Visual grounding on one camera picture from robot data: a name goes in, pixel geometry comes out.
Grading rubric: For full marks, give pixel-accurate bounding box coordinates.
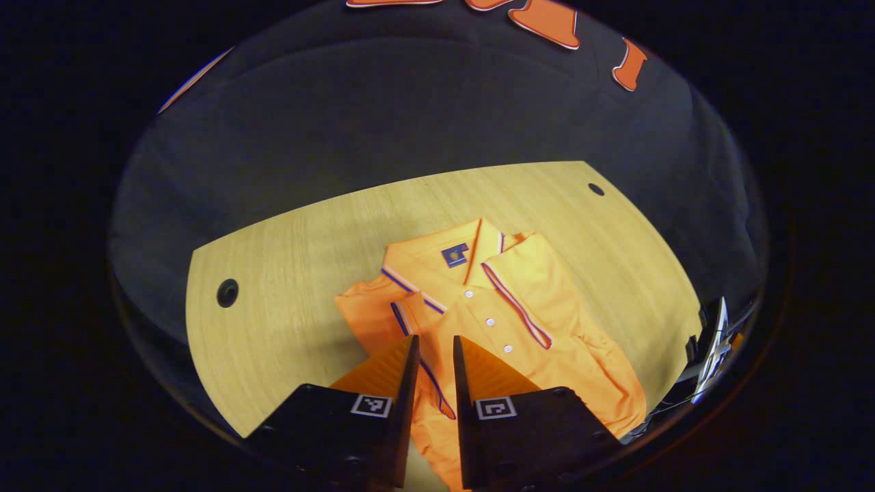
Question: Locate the orange T-shirt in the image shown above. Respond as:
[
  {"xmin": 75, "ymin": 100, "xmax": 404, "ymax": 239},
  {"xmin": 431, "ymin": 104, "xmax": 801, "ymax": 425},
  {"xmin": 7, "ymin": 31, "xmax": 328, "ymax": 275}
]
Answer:
[{"xmin": 333, "ymin": 217, "xmax": 649, "ymax": 492}]

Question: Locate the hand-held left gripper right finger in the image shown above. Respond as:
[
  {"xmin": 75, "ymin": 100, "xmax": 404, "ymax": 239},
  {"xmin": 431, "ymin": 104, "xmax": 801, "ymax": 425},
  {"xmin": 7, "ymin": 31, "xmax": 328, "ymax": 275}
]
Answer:
[{"xmin": 452, "ymin": 334, "xmax": 624, "ymax": 492}]

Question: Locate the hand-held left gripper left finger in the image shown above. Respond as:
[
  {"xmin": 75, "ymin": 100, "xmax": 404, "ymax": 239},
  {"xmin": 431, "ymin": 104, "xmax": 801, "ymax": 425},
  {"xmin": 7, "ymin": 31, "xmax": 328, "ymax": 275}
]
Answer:
[{"xmin": 245, "ymin": 333, "xmax": 422, "ymax": 490}]

